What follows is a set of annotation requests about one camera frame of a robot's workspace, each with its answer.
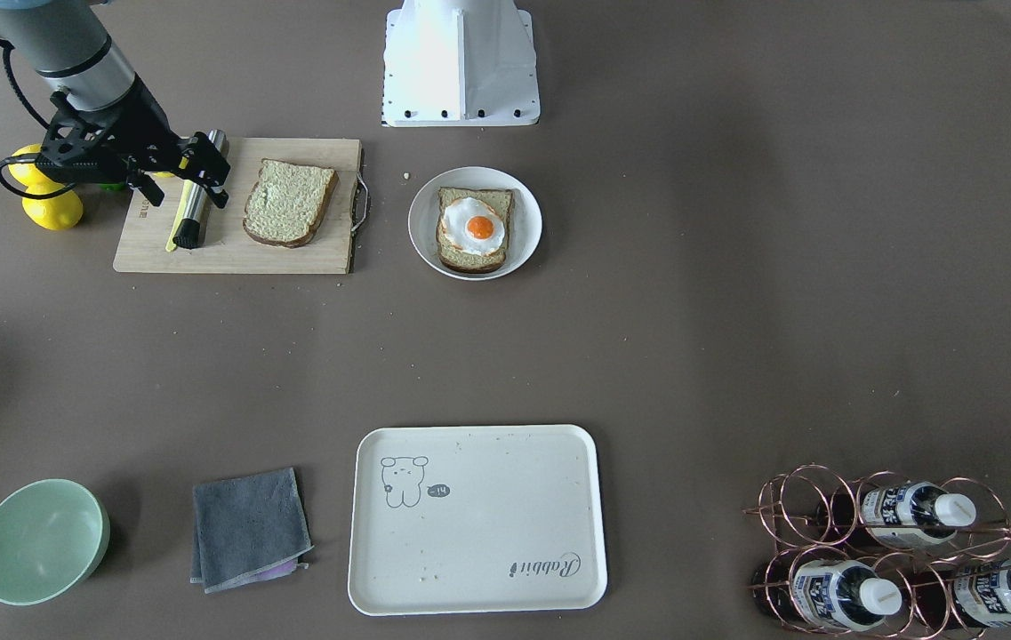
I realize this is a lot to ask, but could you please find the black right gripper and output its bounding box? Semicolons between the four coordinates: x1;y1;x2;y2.
34;78;231;208

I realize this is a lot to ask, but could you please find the bread slice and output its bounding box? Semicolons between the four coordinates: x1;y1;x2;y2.
242;158;338;250
436;187;514;273

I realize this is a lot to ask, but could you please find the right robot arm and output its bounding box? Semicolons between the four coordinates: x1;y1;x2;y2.
0;1;231;208

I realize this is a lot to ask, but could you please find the cream rabbit tray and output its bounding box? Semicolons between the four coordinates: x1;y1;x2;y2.
347;424;608;616

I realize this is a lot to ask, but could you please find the steel muddler black tip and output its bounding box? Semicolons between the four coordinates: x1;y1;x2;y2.
175;129;231;250

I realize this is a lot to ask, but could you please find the yellow knife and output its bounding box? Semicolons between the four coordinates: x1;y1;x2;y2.
164;180;196;252

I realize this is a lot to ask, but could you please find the wooden cutting board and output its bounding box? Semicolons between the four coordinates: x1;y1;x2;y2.
112;135;363;273

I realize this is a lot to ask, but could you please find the lower whole lemon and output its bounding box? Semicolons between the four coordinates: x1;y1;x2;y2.
20;183;84;230

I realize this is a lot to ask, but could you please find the whole lemon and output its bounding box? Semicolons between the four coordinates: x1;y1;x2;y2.
20;183;84;230
8;143;60;188

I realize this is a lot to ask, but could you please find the upper whole lemon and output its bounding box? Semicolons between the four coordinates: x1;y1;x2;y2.
8;143;60;188

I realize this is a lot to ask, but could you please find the fried egg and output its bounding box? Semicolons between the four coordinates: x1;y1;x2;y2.
439;197;506;257

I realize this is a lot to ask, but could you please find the white round plate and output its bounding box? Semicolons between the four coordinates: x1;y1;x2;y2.
407;166;544;281

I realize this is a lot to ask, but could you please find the grey folded cloth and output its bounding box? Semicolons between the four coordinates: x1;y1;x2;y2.
189;467;314;593

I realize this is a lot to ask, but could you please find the upper tea bottle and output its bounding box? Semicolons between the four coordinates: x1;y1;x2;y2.
811;481;978;552

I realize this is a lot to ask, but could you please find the mint green bowl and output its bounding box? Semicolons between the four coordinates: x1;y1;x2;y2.
0;478;110;606

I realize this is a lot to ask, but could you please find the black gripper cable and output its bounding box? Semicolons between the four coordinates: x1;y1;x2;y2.
0;44;79;200

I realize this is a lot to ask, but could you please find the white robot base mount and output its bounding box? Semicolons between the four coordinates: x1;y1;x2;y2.
381;1;542;127

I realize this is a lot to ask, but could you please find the copper wire bottle rack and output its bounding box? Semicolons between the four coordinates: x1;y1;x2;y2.
750;463;1011;639

